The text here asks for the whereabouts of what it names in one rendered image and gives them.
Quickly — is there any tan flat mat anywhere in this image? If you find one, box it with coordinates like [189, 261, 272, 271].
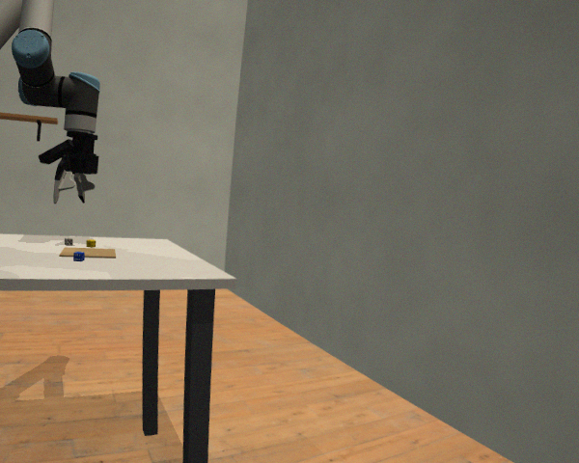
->
[59, 247, 116, 259]

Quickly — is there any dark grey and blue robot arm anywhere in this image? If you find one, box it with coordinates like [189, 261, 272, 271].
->
[0, 0, 100, 164]

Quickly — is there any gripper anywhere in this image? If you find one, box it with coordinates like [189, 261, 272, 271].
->
[53, 131, 98, 204]

